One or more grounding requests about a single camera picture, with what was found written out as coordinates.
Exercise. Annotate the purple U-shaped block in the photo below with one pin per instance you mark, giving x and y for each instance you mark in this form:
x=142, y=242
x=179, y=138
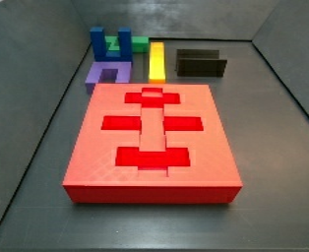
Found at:
x=108, y=72

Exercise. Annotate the red board with slots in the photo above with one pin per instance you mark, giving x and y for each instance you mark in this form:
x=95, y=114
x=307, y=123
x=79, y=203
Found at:
x=152, y=147

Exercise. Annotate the black angled fixture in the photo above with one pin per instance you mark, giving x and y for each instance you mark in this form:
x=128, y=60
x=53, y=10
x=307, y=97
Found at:
x=199, y=63

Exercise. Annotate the yellow long bar block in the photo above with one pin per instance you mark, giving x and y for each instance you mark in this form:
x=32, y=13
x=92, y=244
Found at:
x=156, y=74

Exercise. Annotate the blue U-shaped block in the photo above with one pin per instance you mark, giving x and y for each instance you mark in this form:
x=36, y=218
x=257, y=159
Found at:
x=103, y=55

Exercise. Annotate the green zigzag block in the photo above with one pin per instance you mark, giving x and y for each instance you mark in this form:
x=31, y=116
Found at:
x=139, y=43

